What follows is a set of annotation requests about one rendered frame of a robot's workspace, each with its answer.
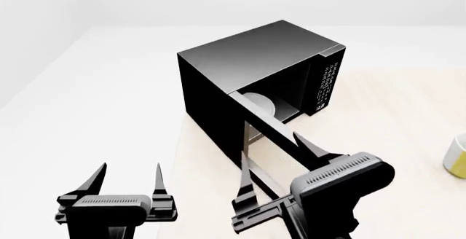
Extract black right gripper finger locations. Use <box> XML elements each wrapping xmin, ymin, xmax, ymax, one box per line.
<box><xmin>232</xmin><ymin>151</ymin><xmax>259</xmax><ymax>211</ymax></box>
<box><xmin>293</xmin><ymin>131</ymin><xmax>351</xmax><ymax>171</ymax></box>

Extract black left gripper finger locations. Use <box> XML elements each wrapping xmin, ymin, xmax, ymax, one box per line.
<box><xmin>151</xmin><ymin>162</ymin><xmax>174</xmax><ymax>203</ymax></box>
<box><xmin>56</xmin><ymin>162</ymin><xmax>108</xmax><ymax>202</ymax></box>

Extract black microwave door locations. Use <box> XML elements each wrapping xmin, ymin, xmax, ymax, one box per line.
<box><xmin>227</xmin><ymin>90</ymin><xmax>318</xmax><ymax>200</ymax></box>

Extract microwave control panel white buttons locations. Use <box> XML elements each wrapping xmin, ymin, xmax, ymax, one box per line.
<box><xmin>314</xmin><ymin>47</ymin><xmax>346</xmax><ymax>117</ymax></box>

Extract black microwave oven body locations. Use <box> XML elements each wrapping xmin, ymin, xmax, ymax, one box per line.
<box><xmin>177</xmin><ymin>19</ymin><xmax>346</xmax><ymax>169</ymax></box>

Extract grey glass turntable plate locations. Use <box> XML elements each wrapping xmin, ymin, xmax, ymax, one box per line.
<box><xmin>241</xmin><ymin>93</ymin><xmax>277</xmax><ymax>117</ymax></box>

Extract white and yellow mug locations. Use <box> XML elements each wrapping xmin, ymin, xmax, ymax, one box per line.
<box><xmin>442</xmin><ymin>133</ymin><xmax>466</xmax><ymax>180</ymax></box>

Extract grey left gripper camera box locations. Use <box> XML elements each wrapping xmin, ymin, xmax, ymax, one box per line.
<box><xmin>70</xmin><ymin>194</ymin><xmax>152</xmax><ymax>227</ymax></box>

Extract grey gripper camera box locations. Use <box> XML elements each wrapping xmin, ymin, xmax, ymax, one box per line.
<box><xmin>70</xmin><ymin>194</ymin><xmax>152</xmax><ymax>227</ymax></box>
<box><xmin>289</xmin><ymin>152</ymin><xmax>396</xmax><ymax>211</ymax></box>

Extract grey right gripper camera box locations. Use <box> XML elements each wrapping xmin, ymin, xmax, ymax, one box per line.
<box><xmin>289</xmin><ymin>152</ymin><xmax>396</xmax><ymax>211</ymax></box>

